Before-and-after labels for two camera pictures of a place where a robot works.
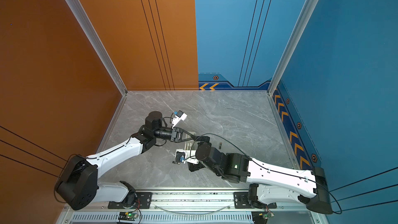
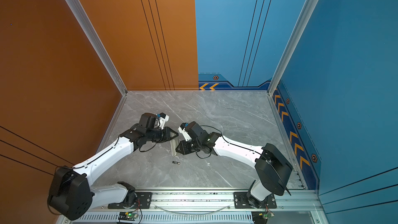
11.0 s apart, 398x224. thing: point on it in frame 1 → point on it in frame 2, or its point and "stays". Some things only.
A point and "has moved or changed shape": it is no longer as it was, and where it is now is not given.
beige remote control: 188,144 has moved or changed shape
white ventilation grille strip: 165,218 stays
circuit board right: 261,217 stays
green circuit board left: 130,216 stays
